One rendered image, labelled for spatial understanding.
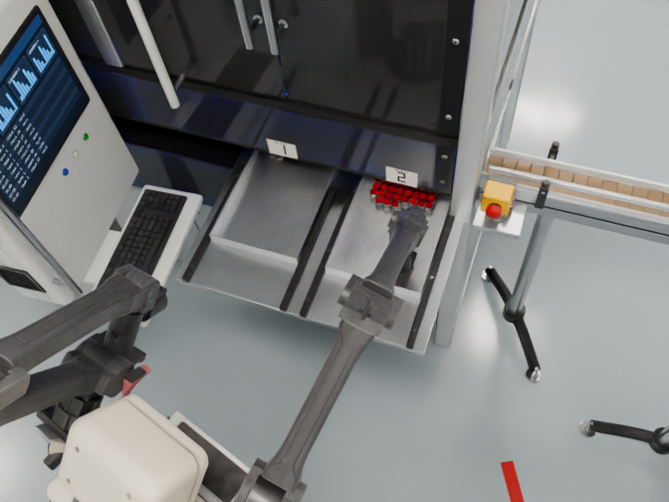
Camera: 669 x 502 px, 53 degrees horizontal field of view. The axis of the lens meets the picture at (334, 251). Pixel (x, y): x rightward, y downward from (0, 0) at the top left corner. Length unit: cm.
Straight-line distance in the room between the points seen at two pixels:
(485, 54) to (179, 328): 182
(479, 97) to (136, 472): 99
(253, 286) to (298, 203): 28
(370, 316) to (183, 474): 40
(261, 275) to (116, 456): 79
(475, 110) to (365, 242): 51
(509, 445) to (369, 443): 49
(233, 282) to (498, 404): 119
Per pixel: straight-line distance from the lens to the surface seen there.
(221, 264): 187
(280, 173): 200
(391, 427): 255
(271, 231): 189
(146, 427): 123
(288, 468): 120
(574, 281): 287
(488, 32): 138
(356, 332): 114
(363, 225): 187
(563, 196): 191
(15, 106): 172
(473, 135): 160
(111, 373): 137
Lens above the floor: 245
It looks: 59 degrees down
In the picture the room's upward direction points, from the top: 9 degrees counter-clockwise
